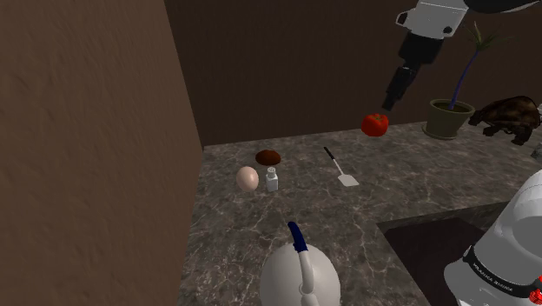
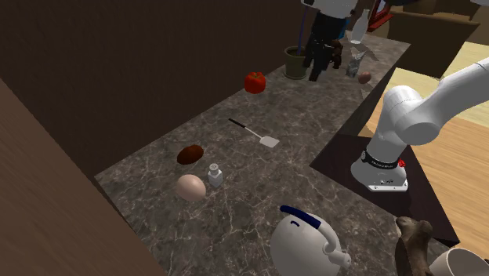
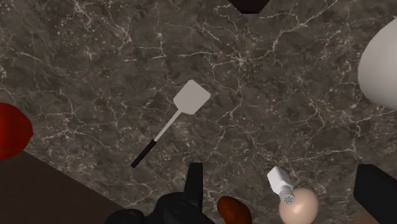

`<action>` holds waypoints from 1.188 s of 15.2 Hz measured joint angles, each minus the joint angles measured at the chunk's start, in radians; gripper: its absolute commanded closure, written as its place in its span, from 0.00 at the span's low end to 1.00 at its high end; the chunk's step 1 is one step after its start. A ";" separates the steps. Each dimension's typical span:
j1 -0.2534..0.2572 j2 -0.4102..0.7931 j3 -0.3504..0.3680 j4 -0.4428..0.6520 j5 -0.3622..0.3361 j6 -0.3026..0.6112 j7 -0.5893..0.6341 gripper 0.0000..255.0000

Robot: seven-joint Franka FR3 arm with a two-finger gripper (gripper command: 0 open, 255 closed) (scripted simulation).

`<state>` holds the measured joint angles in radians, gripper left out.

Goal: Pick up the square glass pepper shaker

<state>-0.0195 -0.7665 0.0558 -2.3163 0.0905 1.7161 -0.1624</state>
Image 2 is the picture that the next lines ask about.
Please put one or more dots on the red frame object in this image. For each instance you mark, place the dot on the red frame object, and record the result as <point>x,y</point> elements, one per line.
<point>378,17</point>

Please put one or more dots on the white cup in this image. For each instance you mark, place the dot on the white cup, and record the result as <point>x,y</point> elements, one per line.
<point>460,263</point>

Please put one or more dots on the white salt shaker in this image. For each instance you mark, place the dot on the white salt shaker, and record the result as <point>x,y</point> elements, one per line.
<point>215,176</point>

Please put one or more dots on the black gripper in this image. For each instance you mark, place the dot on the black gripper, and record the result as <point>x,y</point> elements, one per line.
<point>325,32</point>

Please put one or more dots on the crumpled clear glass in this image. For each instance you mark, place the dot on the crumpled clear glass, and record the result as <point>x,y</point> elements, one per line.
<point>354,63</point>

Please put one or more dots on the green plant pot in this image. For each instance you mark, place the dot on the green plant pot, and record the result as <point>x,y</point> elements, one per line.
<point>294,65</point>

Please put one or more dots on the large beige egg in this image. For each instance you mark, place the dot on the large beige egg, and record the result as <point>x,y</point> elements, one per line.
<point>191,187</point>

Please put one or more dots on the small brown egg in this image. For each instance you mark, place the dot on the small brown egg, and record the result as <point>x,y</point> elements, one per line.
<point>364,77</point>

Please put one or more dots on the brown cabinet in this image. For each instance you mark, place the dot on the brown cabinet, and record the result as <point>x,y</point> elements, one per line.
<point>428,38</point>

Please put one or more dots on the clear glass bottle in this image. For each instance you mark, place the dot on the clear glass bottle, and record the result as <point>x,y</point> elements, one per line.
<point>359,28</point>

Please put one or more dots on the dark brown teddy bear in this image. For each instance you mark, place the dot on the dark brown teddy bear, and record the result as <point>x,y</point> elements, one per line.
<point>336,53</point>

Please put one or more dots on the dark brown potato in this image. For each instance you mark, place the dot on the dark brown potato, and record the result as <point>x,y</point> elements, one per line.
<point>190,154</point>

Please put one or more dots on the brown animal figure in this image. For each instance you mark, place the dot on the brown animal figure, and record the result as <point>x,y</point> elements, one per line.
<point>414,244</point>

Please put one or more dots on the red bell pepper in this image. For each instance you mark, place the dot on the red bell pepper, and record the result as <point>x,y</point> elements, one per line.
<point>255,83</point>

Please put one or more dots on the dark robot stand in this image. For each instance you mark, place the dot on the dark robot stand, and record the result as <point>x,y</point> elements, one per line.
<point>344,160</point>

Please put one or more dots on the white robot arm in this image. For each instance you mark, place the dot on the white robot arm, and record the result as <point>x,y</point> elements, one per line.
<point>416,114</point>

